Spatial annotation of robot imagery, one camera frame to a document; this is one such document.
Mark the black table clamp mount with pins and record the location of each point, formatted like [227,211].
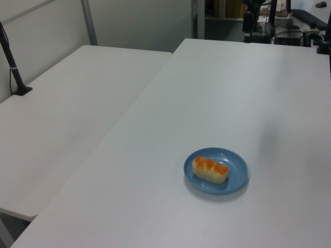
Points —
[324,44]

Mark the black camera stand pole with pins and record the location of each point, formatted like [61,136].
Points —
[15,72]

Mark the black computer mouse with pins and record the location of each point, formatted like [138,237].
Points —
[321,3]

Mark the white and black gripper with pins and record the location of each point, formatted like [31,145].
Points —
[247,22]

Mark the black keyboard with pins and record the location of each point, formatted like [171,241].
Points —
[309,17]

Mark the blue round plate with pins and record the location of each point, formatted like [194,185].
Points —
[234,168]

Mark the black electronics box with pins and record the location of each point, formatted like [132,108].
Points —
[288,38]

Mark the black upright pole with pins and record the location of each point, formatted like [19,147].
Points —
[272,11]

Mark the orange glazed bread piece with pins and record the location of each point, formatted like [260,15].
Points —
[210,172]

